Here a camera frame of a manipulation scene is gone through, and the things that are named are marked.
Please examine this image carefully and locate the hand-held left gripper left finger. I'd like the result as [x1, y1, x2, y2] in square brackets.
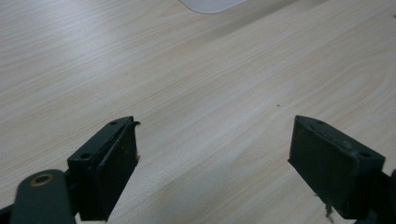
[66, 116, 141, 222]

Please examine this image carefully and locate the white plastic tray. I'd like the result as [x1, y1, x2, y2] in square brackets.
[178, 0, 248, 15]

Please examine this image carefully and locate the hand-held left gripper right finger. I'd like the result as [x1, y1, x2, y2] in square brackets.
[287, 115, 387, 220]

